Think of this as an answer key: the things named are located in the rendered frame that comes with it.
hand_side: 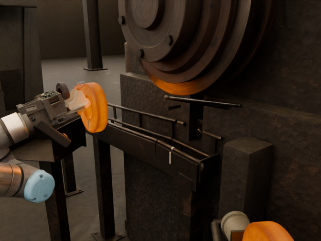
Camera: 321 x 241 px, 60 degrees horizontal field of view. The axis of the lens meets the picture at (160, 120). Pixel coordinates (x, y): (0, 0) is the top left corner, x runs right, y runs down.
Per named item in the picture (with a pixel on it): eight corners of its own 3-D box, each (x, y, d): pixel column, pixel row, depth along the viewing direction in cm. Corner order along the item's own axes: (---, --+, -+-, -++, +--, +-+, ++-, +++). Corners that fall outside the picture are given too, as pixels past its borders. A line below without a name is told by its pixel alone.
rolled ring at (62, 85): (62, 82, 160) (68, 82, 162) (53, 82, 175) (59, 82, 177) (67, 114, 164) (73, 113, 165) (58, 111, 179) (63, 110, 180)
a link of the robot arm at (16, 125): (17, 147, 73) (11, 138, 79) (34, 138, 75) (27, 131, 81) (4, 122, 69) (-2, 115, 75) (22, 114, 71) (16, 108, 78)
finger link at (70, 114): (86, 106, 81) (57, 119, 77) (88, 111, 81) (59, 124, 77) (80, 103, 84) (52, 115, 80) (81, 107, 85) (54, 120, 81)
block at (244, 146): (240, 210, 80) (249, 132, 72) (265, 225, 74) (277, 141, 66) (215, 225, 74) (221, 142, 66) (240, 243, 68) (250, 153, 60)
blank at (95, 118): (86, 81, 92) (76, 81, 90) (107, 83, 80) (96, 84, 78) (89, 126, 96) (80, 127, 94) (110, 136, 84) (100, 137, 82)
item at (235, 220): (247, 235, 60) (249, 210, 59) (264, 265, 51) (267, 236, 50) (219, 236, 60) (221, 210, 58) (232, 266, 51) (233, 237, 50)
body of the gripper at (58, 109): (63, 92, 76) (19, 110, 71) (74, 119, 80) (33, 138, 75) (54, 88, 82) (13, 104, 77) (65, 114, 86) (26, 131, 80)
